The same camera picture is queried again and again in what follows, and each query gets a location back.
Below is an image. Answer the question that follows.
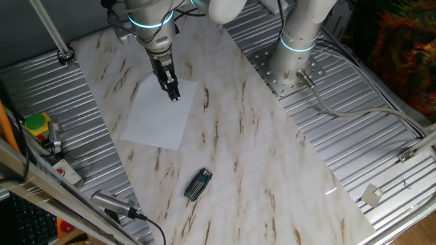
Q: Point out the white paper sheet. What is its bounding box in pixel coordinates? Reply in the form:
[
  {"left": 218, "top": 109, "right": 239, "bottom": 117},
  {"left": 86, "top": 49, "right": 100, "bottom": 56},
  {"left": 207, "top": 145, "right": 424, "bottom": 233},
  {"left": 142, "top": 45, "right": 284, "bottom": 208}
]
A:
[{"left": 119, "top": 71, "right": 198, "bottom": 151}]

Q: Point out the black base cable bundle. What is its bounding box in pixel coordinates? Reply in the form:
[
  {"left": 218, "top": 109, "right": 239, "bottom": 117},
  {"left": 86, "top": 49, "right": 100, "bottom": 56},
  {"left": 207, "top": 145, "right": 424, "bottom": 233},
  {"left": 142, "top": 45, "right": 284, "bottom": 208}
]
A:
[{"left": 276, "top": 0, "right": 287, "bottom": 35}]

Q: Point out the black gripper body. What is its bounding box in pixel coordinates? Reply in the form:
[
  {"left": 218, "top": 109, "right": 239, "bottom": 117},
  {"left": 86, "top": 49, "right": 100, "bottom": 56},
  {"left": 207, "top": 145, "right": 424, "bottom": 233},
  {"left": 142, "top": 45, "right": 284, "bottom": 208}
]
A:
[{"left": 145, "top": 46, "right": 177, "bottom": 82}]

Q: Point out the colourful patterned cloth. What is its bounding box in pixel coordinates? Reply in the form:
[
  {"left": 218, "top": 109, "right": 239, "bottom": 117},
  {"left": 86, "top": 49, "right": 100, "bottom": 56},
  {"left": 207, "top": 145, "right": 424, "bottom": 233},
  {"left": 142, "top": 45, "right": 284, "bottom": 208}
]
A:
[{"left": 343, "top": 0, "right": 436, "bottom": 123}]

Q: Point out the aluminium profile bar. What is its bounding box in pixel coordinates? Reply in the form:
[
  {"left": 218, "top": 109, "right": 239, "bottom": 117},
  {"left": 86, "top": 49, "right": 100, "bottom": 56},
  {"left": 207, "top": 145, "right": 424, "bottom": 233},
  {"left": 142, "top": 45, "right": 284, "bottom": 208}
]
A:
[{"left": 408, "top": 122, "right": 436, "bottom": 154}]

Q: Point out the marble pattern table mat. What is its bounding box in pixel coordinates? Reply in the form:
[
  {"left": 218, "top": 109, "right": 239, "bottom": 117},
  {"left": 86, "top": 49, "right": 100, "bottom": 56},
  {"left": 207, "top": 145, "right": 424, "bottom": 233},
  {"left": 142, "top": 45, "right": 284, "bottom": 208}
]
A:
[{"left": 69, "top": 0, "right": 376, "bottom": 245}]

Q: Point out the orange pole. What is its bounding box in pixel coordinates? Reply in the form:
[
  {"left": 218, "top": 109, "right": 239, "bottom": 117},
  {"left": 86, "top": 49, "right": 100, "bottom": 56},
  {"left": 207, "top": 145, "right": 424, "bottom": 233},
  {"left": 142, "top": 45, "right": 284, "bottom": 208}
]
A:
[{"left": 0, "top": 100, "right": 20, "bottom": 152}]

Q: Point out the small metal corner bracket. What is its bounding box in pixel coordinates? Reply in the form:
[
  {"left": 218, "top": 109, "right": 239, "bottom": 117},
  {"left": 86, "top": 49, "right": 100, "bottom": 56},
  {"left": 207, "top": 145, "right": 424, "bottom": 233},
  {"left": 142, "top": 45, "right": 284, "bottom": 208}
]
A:
[{"left": 397, "top": 148, "right": 418, "bottom": 163}]

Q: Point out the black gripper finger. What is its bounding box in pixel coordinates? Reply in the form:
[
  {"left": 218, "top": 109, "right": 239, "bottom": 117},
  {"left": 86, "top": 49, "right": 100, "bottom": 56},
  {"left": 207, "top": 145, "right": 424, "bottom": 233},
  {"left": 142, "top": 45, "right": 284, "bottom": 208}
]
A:
[
  {"left": 158, "top": 78, "right": 173, "bottom": 99},
  {"left": 167, "top": 77, "right": 181, "bottom": 103}
]

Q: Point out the orange box red button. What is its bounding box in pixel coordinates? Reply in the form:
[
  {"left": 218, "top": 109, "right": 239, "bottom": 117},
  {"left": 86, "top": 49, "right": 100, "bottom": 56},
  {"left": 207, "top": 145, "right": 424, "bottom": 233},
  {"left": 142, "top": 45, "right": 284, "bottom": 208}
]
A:
[{"left": 55, "top": 216, "right": 76, "bottom": 240}]

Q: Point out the aluminium pole with black foot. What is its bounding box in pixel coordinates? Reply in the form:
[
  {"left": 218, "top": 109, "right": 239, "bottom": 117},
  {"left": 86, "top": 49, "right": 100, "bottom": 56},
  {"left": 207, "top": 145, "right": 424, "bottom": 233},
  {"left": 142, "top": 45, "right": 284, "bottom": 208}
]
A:
[{"left": 28, "top": 0, "right": 76, "bottom": 67}]

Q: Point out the green button yellow box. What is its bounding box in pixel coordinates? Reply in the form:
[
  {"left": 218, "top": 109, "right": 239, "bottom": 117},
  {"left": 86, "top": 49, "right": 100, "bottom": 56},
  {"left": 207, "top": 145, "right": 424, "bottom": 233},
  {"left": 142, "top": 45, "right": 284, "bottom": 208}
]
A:
[{"left": 25, "top": 112, "right": 52, "bottom": 143}]

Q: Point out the black camera cable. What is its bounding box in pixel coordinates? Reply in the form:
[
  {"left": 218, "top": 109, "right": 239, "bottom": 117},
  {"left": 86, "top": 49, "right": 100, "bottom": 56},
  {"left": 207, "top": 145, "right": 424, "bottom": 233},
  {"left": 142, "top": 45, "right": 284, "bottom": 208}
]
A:
[{"left": 131, "top": 209, "right": 168, "bottom": 245}]

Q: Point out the grey box red button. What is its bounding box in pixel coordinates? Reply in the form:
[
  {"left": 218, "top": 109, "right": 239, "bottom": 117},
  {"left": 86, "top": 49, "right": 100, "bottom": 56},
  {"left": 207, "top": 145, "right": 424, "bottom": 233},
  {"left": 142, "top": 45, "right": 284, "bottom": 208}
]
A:
[{"left": 51, "top": 158, "right": 82, "bottom": 186}]

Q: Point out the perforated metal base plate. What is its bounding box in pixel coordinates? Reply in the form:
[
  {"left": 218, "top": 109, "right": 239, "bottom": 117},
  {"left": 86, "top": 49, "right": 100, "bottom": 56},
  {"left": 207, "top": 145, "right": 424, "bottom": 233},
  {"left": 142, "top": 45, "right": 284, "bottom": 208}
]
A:
[{"left": 247, "top": 44, "right": 326, "bottom": 100}]

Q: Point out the white box red print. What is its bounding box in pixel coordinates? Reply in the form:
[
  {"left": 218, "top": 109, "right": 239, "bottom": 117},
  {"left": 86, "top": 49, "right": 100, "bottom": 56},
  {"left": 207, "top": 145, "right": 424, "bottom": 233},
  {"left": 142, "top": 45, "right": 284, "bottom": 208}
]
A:
[{"left": 322, "top": 6, "right": 355, "bottom": 45}]

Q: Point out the white cable bundle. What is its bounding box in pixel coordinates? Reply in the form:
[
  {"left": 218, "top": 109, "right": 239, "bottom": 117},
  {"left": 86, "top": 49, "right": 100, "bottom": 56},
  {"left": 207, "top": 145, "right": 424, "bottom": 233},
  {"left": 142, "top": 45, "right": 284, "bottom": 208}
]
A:
[{"left": 313, "top": 37, "right": 426, "bottom": 137}]

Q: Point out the aluminium frame beam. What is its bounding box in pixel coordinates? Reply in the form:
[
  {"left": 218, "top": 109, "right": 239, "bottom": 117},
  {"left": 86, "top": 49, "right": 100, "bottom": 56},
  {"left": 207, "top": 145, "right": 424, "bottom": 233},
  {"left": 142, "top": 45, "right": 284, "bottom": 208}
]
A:
[{"left": 0, "top": 137, "right": 137, "bottom": 245}]

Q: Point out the green hex key set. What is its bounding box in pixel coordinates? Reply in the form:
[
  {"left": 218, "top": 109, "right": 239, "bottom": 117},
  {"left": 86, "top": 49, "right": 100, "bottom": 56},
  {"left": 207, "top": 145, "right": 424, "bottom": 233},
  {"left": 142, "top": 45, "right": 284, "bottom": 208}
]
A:
[{"left": 184, "top": 167, "right": 213, "bottom": 202}]

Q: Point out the black keyboard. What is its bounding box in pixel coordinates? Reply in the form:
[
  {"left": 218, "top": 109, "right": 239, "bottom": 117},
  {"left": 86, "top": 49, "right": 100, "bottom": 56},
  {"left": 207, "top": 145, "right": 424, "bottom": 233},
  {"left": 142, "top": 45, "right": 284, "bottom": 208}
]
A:
[{"left": 8, "top": 193, "right": 59, "bottom": 245}]

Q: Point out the grey cable with metal connector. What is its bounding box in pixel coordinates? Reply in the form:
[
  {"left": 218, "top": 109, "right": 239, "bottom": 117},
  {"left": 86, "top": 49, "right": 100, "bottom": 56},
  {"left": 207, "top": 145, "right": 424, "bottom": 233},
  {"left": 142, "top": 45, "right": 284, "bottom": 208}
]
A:
[{"left": 295, "top": 67, "right": 431, "bottom": 137}]

